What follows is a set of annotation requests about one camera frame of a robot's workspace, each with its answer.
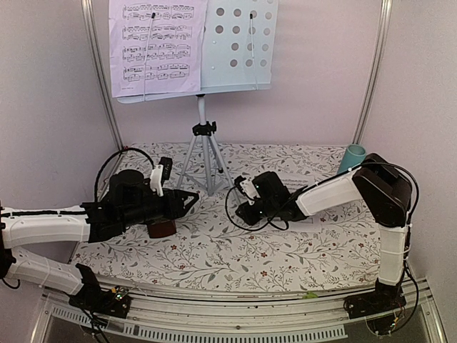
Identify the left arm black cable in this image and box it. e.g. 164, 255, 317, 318
93, 146, 158, 201

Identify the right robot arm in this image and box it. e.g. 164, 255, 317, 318
234, 153, 419, 312

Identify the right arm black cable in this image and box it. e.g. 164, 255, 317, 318
225, 185, 297, 232

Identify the white sheet music page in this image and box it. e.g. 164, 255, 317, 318
281, 173, 323, 233

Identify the left aluminium frame post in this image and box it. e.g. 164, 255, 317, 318
80, 0, 124, 149

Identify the purple sheet music page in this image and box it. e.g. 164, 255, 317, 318
108, 1, 208, 98

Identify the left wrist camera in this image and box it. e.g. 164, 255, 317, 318
149, 157, 173, 197

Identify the aluminium frame post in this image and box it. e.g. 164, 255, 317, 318
352, 0, 393, 145
80, 0, 124, 149

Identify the brown wooden metronome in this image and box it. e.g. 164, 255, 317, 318
146, 220, 176, 239

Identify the aluminium base frame rail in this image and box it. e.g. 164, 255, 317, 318
31, 277, 451, 342

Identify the teal cup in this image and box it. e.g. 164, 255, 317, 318
337, 144, 366, 174

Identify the floral patterned table mat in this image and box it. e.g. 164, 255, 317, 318
73, 143, 381, 292

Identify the light blue music stand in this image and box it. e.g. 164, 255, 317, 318
115, 1, 278, 194

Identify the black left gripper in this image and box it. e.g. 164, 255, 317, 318
120, 188, 199, 228

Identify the right aluminium frame post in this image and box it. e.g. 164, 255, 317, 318
352, 0, 393, 145

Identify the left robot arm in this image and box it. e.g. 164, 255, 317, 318
1, 167, 199, 310

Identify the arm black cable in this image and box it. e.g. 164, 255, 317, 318
225, 185, 297, 232
93, 146, 158, 201

